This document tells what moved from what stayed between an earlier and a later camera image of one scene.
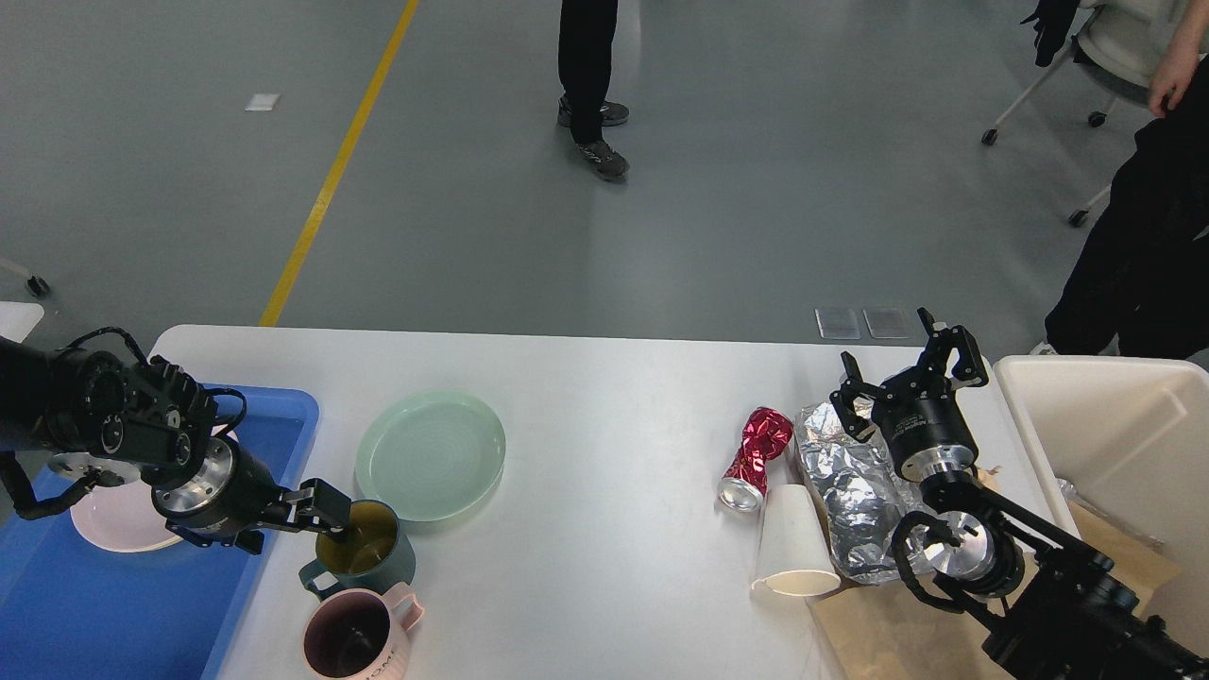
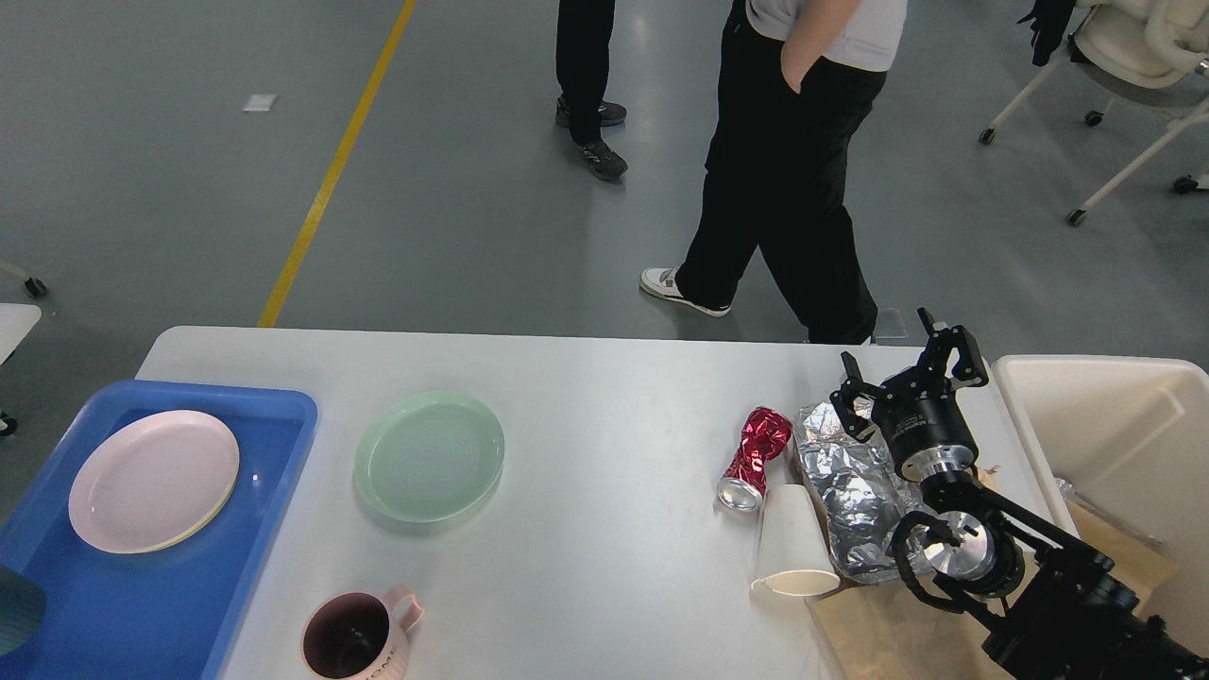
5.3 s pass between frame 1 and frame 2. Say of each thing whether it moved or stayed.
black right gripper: stayed
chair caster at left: stayed
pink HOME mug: stayed
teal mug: moved
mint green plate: stayed
